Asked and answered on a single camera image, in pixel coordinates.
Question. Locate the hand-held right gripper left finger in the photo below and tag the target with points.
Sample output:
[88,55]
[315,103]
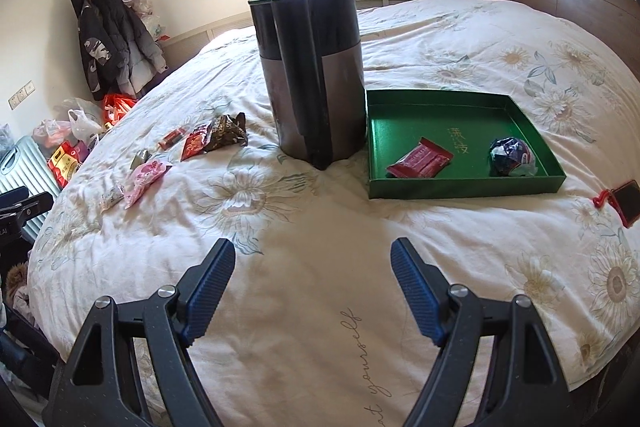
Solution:
[210,297]

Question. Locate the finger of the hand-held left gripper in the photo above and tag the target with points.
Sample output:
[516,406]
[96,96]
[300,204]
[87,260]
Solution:
[27,207]

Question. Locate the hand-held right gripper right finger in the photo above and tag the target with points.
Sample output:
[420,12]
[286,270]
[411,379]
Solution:
[417,297]

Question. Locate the white cartoon candy packet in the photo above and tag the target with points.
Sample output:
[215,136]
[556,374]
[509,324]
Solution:
[112,199]

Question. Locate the pink cartoon snack packet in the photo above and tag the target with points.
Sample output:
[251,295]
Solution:
[142,177]

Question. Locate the beige candy packet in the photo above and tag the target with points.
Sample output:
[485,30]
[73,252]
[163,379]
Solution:
[140,158]

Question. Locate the large red snack packet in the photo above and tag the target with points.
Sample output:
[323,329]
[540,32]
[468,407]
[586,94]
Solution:
[420,159]

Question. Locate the brown snack packet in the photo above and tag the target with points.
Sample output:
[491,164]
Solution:
[225,132]

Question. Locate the green tray box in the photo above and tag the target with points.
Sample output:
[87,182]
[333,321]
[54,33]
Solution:
[425,117]

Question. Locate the light blue suitcase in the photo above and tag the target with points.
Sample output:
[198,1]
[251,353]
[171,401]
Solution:
[22,167]

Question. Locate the red yellow bag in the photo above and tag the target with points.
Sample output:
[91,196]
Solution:
[65,164]

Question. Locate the fur-trimmed dark coat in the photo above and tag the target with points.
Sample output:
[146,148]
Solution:
[20,307]

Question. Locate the pink plastic bag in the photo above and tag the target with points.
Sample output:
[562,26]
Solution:
[50,132]

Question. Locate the white plastic bag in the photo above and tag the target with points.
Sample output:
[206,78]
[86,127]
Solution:
[82,124]

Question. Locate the floral bed cover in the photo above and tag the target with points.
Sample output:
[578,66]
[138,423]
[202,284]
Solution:
[325,217]

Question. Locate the red plastic bag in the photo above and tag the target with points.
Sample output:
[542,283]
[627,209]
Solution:
[117,107]

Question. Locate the small red snack packet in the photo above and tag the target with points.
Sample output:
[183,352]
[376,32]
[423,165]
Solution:
[195,144]

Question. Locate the small red candy stick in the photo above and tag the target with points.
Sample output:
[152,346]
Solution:
[171,139]

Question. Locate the blue wrapped snack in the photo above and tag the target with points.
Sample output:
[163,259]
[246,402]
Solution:
[510,157]

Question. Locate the black patterned jacket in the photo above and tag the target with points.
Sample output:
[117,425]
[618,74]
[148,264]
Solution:
[92,47]

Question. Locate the grey black puffer jacket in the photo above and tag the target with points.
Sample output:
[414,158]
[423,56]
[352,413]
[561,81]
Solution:
[130,42]

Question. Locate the hanging plastic bags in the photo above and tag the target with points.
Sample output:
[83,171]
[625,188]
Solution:
[150,19]

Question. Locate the red-framed black item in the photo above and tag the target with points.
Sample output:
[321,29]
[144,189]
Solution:
[625,202]

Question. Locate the wooden headboard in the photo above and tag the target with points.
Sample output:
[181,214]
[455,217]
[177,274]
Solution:
[575,2]

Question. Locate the wall socket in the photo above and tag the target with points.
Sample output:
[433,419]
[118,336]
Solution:
[21,94]

